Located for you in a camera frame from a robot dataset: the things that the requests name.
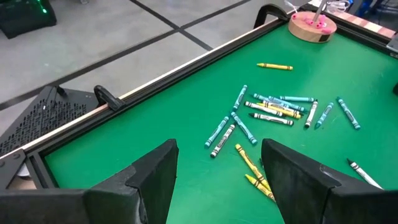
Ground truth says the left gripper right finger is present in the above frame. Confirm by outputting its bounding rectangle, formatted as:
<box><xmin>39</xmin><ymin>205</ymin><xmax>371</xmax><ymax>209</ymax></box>
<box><xmin>261</xmin><ymin>139</ymin><xmax>341</xmax><ymax>224</ymax></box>

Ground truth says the black computer with green lights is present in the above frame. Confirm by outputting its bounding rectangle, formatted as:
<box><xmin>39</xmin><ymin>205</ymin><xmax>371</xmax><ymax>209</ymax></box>
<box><xmin>0</xmin><ymin>0</ymin><xmax>58</xmax><ymax>40</ymax></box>

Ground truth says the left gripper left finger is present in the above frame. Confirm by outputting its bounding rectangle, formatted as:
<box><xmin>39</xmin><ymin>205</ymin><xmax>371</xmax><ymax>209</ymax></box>
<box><xmin>83</xmin><ymin>139</ymin><xmax>180</xmax><ymax>224</ymax></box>

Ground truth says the black frame clamp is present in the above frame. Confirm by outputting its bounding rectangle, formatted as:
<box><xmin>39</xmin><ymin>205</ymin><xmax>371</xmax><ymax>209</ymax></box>
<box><xmin>93</xmin><ymin>84</ymin><xmax>127</xmax><ymax>112</ymax></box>
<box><xmin>252</xmin><ymin>3</ymin><xmax>290</xmax><ymax>30</ymax></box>

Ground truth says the round wooden lamp base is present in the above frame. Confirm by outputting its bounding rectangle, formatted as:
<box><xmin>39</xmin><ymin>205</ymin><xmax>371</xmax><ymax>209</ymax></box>
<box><xmin>287</xmin><ymin>11</ymin><xmax>338</xmax><ymax>44</ymax></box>

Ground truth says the green table mat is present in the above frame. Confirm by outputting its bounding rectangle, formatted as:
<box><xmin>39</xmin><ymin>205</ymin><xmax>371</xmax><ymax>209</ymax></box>
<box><xmin>43</xmin><ymin>23</ymin><xmax>398</xmax><ymax>224</ymax></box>

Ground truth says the blue crayon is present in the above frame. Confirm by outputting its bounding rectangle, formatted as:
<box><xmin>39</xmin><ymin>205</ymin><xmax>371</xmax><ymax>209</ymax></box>
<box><xmin>204</xmin><ymin>115</ymin><xmax>230</xmax><ymax>149</ymax></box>
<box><xmin>230</xmin><ymin>111</ymin><xmax>259</xmax><ymax>146</ymax></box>
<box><xmin>252</xmin><ymin>93</ymin><xmax>274</xmax><ymax>104</ymax></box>
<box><xmin>233</xmin><ymin>84</ymin><xmax>249</xmax><ymax>113</ymax></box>
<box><xmin>314</xmin><ymin>102</ymin><xmax>335</xmax><ymax>129</ymax></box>
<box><xmin>279</xmin><ymin>95</ymin><xmax>316</xmax><ymax>103</ymax></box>
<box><xmin>336</xmin><ymin>96</ymin><xmax>362</xmax><ymax>131</ymax></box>
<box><xmin>268</xmin><ymin>95</ymin><xmax>308</xmax><ymax>113</ymax></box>

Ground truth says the metal lamp stem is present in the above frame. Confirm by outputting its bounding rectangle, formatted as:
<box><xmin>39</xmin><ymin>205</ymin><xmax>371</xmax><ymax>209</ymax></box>
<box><xmin>312</xmin><ymin>0</ymin><xmax>328</xmax><ymax>22</ymax></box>

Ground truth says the yellow crayon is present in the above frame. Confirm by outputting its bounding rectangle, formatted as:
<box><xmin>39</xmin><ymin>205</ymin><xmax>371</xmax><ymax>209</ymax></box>
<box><xmin>256</xmin><ymin>102</ymin><xmax>303</xmax><ymax>120</ymax></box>
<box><xmin>234</xmin><ymin>143</ymin><xmax>272</xmax><ymax>192</ymax></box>
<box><xmin>256</xmin><ymin>62</ymin><xmax>294</xmax><ymax>72</ymax></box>
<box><xmin>244</xmin><ymin>174</ymin><xmax>277</xmax><ymax>203</ymax></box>

